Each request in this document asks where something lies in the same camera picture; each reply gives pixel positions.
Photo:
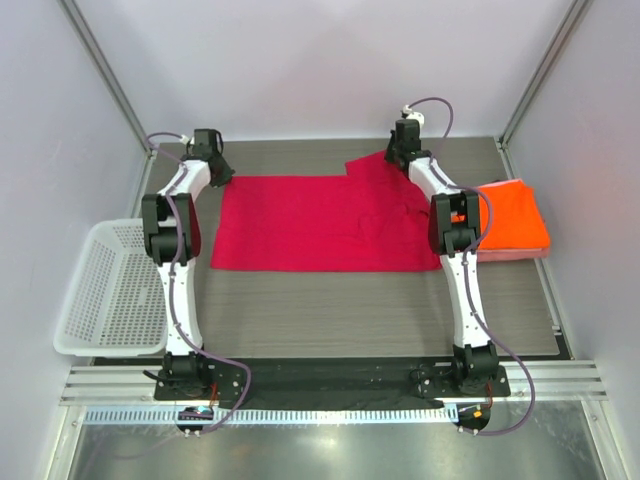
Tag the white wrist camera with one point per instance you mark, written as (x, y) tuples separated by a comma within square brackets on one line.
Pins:
[(186, 140), (407, 112)]

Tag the magenta t shirt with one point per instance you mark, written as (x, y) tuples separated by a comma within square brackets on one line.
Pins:
[(371, 219)]

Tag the aluminium extrusion rail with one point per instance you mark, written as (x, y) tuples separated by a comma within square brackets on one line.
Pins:
[(127, 384)]

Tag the white plastic perforated basket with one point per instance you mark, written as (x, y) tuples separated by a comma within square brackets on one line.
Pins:
[(115, 304)]

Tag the right aluminium frame post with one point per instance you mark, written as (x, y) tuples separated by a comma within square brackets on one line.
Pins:
[(560, 40)]

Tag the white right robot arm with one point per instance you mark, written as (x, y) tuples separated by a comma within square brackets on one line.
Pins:
[(454, 234)]

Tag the left aluminium frame post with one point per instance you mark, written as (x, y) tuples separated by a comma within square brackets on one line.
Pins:
[(83, 31)]

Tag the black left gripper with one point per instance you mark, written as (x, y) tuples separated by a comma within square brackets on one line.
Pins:
[(227, 174)]

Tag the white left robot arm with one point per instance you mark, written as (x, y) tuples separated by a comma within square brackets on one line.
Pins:
[(172, 240)]

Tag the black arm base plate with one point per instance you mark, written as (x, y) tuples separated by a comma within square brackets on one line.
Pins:
[(324, 384)]

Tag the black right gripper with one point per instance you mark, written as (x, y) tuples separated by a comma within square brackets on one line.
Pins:
[(388, 155)]

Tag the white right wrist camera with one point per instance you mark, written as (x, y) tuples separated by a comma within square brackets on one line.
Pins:
[(407, 112)]

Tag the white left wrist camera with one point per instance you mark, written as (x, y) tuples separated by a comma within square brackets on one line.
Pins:
[(186, 140)]

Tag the white slotted cable duct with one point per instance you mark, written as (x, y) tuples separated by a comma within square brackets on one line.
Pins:
[(196, 415)]

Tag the aluminium frame post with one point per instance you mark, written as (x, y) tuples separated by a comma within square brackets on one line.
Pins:
[(560, 40), (83, 31)]

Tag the pink folded t shirt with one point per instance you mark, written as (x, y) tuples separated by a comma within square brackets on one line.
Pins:
[(504, 255)]

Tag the orange folded t shirt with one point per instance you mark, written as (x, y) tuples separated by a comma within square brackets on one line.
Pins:
[(516, 221)]

